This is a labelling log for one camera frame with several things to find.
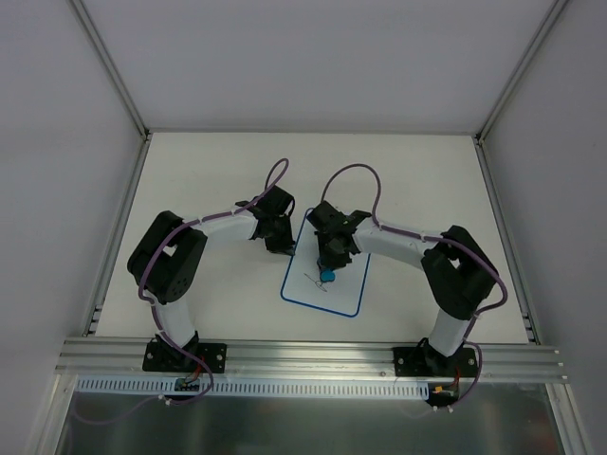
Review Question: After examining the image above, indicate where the aluminium mounting rail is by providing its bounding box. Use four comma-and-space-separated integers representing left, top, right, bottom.
55, 337, 569, 384

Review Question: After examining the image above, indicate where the blue framed whiteboard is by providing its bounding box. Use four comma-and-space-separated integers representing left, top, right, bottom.
280, 208, 371, 318

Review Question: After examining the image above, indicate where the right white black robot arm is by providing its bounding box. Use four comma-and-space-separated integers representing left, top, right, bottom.
306, 201, 501, 375

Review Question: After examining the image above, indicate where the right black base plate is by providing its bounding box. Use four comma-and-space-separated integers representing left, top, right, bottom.
392, 344, 478, 378

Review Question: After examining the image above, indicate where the right aluminium corner post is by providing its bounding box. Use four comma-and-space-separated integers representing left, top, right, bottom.
474, 0, 570, 143

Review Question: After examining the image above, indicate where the aluminium corner post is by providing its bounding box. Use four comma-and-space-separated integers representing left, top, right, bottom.
66, 0, 149, 139
474, 0, 570, 143

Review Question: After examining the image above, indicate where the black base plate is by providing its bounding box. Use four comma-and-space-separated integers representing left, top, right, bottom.
142, 335, 228, 373
392, 344, 478, 378

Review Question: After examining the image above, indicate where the blue whiteboard eraser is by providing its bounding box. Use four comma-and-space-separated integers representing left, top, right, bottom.
319, 268, 336, 283

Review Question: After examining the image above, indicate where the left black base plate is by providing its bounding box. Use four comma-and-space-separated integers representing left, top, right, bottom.
142, 335, 228, 373

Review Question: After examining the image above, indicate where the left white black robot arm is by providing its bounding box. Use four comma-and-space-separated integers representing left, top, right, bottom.
127, 186, 295, 371

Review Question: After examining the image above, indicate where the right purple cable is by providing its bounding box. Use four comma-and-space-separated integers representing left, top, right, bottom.
322, 163, 511, 409

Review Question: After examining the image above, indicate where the left aluminium corner post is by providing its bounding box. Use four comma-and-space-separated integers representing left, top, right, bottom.
66, 0, 149, 139

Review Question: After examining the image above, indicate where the white slotted cable duct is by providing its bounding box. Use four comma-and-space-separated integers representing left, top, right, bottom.
75, 375, 430, 401

